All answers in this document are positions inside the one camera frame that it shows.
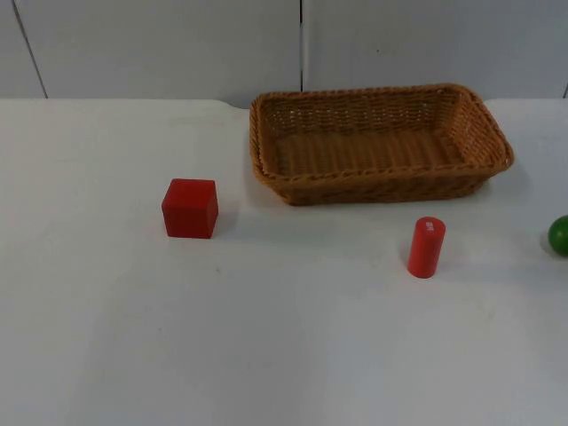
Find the red cube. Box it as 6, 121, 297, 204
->
161, 177, 219, 240

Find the pale brown wicker basket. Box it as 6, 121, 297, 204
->
248, 83, 516, 207

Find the green ball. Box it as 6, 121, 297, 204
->
546, 215, 568, 257

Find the red cylinder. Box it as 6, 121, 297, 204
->
406, 216, 447, 280

